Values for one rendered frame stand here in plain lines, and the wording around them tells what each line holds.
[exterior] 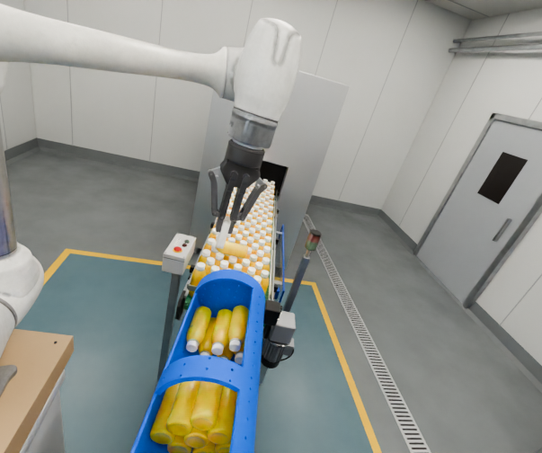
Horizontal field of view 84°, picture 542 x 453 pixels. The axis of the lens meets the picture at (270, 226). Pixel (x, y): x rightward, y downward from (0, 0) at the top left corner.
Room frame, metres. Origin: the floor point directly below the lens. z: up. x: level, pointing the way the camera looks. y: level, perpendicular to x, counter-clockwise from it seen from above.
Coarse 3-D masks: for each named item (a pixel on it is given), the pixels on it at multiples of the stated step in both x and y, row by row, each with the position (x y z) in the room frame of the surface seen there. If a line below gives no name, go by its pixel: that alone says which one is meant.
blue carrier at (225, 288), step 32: (224, 288) 0.94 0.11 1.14; (256, 288) 0.92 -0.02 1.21; (256, 320) 0.77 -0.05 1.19; (192, 352) 0.74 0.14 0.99; (256, 352) 0.65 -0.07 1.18; (160, 384) 0.49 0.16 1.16; (224, 384) 0.49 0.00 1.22; (256, 384) 0.56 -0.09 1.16; (256, 416) 0.50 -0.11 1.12; (160, 448) 0.43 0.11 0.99; (192, 448) 0.46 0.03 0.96
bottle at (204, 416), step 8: (200, 384) 0.52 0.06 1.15; (208, 384) 0.52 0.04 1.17; (216, 384) 0.52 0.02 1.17; (200, 392) 0.49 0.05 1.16; (208, 392) 0.49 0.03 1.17; (216, 392) 0.50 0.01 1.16; (200, 400) 0.47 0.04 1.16; (208, 400) 0.47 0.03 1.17; (216, 400) 0.48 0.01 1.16; (200, 408) 0.45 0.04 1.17; (208, 408) 0.45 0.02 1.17; (216, 408) 0.47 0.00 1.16; (192, 416) 0.44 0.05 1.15; (200, 416) 0.43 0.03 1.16; (208, 416) 0.44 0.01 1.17; (216, 416) 0.45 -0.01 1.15; (192, 424) 0.43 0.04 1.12; (200, 424) 0.44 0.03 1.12; (208, 424) 0.44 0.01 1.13
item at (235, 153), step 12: (228, 144) 0.58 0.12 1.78; (228, 156) 0.57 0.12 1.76; (240, 156) 0.56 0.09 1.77; (252, 156) 0.56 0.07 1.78; (228, 168) 0.57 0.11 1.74; (240, 168) 0.58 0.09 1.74; (252, 168) 0.59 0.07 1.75; (228, 180) 0.57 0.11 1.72; (240, 180) 0.58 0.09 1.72; (252, 180) 0.59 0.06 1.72
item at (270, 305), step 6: (270, 300) 1.11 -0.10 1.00; (264, 306) 1.10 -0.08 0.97; (270, 306) 1.07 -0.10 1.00; (276, 306) 1.08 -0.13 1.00; (264, 312) 1.05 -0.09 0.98; (270, 312) 1.05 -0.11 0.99; (276, 312) 1.05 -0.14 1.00; (264, 318) 1.05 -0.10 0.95; (270, 318) 1.05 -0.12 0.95; (276, 318) 1.05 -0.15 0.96; (270, 324) 1.05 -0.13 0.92
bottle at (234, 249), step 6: (216, 246) 1.25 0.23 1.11; (228, 246) 1.26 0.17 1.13; (234, 246) 1.27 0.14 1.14; (240, 246) 1.28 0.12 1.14; (246, 246) 1.29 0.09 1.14; (222, 252) 1.25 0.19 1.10; (228, 252) 1.25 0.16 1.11; (234, 252) 1.25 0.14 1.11; (240, 252) 1.26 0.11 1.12; (246, 252) 1.26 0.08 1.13
